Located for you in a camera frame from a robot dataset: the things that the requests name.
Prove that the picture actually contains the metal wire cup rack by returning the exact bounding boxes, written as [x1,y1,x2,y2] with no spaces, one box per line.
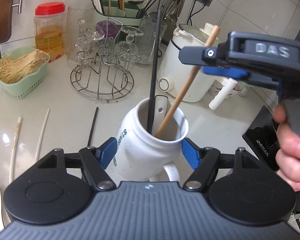
[67,17,143,102]

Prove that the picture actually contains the bundle of dried noodles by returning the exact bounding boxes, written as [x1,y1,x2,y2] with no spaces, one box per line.
[0,49,50,84]

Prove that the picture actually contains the textured glass pitcher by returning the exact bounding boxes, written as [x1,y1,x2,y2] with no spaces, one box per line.
[136,14,158,67]

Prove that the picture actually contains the white Starbucks mug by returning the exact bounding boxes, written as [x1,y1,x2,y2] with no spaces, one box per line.
[114,98,189,181]

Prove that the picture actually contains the black chopstick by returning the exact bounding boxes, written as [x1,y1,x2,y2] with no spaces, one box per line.
[87,107,99,147]
[147,9,161,134]

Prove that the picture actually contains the white ceramic spoon in mug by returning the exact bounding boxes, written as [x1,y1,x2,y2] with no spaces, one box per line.
[152,95,168,133]

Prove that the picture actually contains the white electric cooker pot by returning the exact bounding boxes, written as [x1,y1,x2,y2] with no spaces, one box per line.
[157,23,229,103]

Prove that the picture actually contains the green plastic basket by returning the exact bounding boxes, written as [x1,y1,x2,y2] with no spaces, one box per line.
[0,47,50,98]

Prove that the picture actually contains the green utensil holder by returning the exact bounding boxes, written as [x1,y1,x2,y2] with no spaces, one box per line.
[90,0,143,27]

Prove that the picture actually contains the person's right hand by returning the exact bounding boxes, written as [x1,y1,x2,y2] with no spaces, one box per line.
[273,105,300,192]

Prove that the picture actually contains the white chopstick with beige pattern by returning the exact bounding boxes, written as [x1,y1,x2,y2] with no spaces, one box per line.
[9,116,23,183]

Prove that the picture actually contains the wooden utensil handle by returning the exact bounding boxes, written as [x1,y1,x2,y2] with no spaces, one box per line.
[153,25,221,138]

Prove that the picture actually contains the plain white chopstick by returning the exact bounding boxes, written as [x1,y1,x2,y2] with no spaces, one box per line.
[35,108,50,162]

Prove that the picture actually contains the red-lidded jar with oil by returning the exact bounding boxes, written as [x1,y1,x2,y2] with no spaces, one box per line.
[33,2,65,61]

